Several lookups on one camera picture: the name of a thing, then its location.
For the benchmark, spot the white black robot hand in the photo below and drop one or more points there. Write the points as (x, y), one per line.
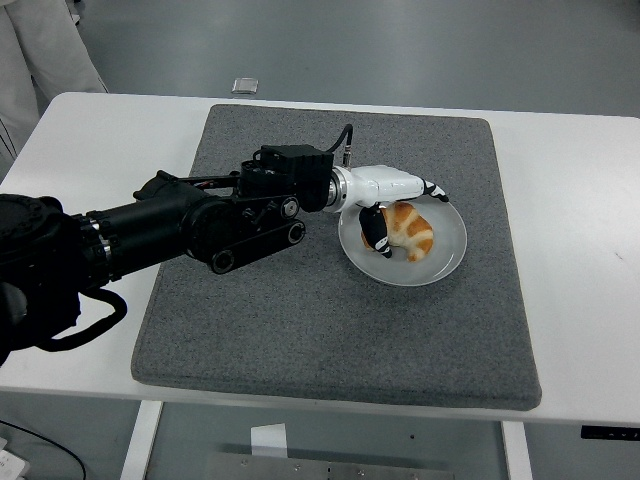
(385, 185)

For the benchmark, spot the golden croissant bread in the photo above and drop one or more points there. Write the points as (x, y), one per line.
(412, 230)

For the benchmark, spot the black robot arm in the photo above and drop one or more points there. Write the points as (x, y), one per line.
(150, 220)

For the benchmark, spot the light grey round plate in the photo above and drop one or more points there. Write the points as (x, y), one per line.
(425, 272)

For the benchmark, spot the grey metal plate with screws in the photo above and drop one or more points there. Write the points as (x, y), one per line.
(330, 470)

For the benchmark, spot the grey felt mat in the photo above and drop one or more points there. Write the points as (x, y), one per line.
(310, 330)

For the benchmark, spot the small silver floor box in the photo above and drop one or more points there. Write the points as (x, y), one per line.
(245, 85)

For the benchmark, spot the white tape strip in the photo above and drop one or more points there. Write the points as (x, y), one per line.
(269, 440)

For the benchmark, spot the white table leg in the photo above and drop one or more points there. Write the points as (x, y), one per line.
(517, 450)
(140, 440)

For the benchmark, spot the black table control panel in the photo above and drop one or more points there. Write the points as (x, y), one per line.
(610, 433)

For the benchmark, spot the person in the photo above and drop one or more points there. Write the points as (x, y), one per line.
(40, 50)

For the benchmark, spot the white power strip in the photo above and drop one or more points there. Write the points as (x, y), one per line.
(10, 462)

